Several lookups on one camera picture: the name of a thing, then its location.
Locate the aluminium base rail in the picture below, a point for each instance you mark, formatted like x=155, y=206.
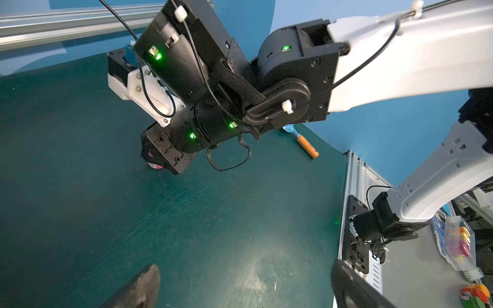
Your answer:
x=365, y=184

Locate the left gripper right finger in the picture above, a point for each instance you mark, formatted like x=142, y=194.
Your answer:
x=350, y=290

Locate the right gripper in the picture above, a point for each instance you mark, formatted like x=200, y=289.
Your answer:
x=156, y=138

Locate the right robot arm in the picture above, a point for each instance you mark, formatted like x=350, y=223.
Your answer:
x=306, y=71

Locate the blue garden fork wooden handle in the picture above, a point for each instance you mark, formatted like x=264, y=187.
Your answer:
x=302, y=141

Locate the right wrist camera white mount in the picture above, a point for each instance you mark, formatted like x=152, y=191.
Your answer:
x=138, y=84

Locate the magenta paint jar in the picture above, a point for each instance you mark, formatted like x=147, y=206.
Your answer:
x=153, y=159

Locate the colourful objects off table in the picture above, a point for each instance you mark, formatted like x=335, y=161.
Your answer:
x=475, y=296

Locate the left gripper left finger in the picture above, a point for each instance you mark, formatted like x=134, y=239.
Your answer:
x=141, y=291

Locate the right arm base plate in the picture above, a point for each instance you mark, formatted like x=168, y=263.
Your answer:
x=363, y=235

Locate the clear plastic paint jar box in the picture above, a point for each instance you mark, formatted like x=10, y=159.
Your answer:
x=456, y=243

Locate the horizontal aluminium frame bar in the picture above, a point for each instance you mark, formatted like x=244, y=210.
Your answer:
x=29, y=30

